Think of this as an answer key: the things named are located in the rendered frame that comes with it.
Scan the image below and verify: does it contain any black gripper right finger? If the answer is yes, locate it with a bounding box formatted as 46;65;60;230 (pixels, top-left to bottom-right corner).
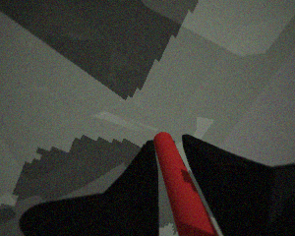
182;134;295;236

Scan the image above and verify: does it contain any red peg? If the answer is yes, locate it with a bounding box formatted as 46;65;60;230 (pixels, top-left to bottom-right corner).
153;132;219;236

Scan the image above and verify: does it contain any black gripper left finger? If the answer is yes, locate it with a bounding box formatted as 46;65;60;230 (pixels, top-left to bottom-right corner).
19;140;159;236

